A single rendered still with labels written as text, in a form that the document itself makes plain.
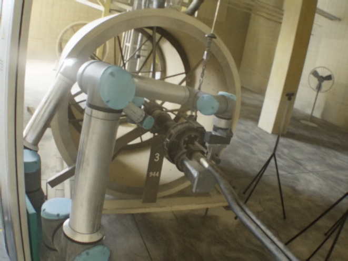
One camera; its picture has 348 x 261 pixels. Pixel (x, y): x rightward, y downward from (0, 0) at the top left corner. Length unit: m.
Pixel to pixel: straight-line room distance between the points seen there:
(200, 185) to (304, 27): 5.31
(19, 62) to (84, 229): 0.59
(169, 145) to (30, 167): 0.78
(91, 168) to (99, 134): 0.11
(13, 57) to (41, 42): 11.42
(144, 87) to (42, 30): 11.40
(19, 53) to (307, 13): 6.02
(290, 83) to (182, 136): 4.88
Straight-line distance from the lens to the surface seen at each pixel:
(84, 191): 0.90
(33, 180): 1.54
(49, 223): 1.14
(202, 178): 1.48
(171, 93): 1.18
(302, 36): 6.40
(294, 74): 6.35
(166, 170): 2.94
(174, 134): 1.62
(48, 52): 12.39
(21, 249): 1.33
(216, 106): 1.22
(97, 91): 0.79
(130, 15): 2.13
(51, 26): 12.33
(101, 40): 2.09
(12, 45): 0.97
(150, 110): 2.25
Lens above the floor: 1.51
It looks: 16 degrees down
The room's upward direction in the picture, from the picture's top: 11 degrees clockwise
